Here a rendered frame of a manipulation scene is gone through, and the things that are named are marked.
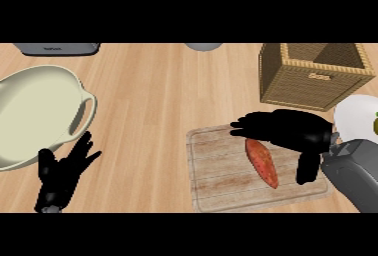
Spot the dark grey appliance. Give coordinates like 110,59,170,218
12,43,102,57

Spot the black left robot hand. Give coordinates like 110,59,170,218
33,130,104,213

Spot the orange sweet potato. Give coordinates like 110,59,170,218
244,138,281,190

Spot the cream handled serving dish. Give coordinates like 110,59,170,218
0,64,99,173

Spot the grey round object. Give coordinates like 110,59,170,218
183,43,225,52

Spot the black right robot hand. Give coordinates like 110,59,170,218
229,108,337,186

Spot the pale wooden cutting board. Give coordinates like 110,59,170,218
185,123,331,213

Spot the brown wicker basket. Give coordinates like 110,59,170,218
259,43,377,113

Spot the white plate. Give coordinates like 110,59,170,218
333,94,378,144

